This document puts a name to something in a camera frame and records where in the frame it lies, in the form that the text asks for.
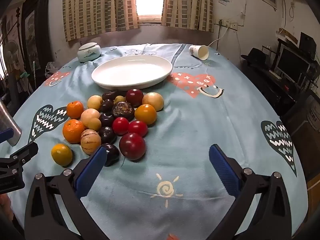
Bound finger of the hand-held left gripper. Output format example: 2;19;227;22
0;142;39;174
0;128;14;145

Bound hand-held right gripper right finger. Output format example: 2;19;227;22
209;144;293;240

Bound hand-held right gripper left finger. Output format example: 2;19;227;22
24;145;118;240

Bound striped pepino melon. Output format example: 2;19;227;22
80;129;102;155

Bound green-orange mandarin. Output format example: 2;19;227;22
51;143;73;167

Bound large orange mandarin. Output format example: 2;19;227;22
62;119;85;144

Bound large red plum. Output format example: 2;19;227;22
119;133;146;161

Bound red cherry tomato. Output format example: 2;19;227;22
128;120;148;137
112;117;130;135

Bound small orange mandarin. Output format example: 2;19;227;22
66;101;84;119

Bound dark water chestnut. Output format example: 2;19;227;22
100;99;114;113
102;91;120;101

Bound large sprouted water chestnut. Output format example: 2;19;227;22
111;101;135;121

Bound pale yellow round fruit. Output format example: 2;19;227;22
87;95;104;110

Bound orange-yellow tomato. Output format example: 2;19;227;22
134;104;157;125

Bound pale orange round fruit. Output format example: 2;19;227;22
142;92;165;112

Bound white oval plate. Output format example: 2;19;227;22
91;55;173;91

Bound silver metal cylinder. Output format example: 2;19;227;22
0;97;22;147

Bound blue printed tablecloth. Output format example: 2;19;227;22
7;43;308;240

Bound clear plastic bag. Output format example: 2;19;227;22
45;62;59;78

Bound standing fan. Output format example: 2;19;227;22
4;40;19;63

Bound dark computer desk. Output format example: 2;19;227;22
240;62;320;115

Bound celadon lidded jar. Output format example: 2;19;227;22
77;42;101;62

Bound black hat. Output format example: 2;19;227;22
240;47;269;67

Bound white paper cup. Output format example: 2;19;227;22
188;45;209;61

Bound computer monitor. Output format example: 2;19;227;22
275;44;312;83

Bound black speaker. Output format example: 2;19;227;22
299;32;317;55

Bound checked curtain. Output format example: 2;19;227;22
62;0;140;42
161;0;215;33

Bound dark framed wall picture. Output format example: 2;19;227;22
21;0;50;70

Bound white power cable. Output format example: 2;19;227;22
208;26;230;47

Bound white wall power strip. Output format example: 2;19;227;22
219;19;238;30

